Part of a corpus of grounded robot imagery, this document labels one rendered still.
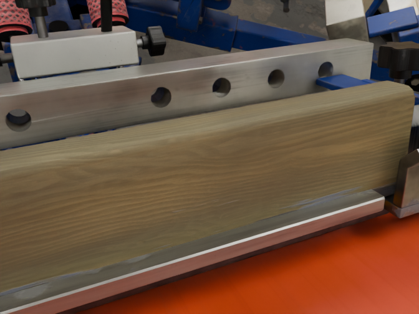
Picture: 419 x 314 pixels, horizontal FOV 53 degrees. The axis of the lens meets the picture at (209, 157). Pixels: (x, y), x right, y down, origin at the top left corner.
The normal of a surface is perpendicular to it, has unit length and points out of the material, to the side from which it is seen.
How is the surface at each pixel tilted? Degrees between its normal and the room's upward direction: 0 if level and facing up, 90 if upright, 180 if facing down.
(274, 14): 0
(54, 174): 58
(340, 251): 30
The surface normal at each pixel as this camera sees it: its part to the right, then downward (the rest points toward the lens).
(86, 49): 0.40, 0.36
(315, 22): 0.16, -0.60
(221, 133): 0.33, -0.11
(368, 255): -0.04, -0.91
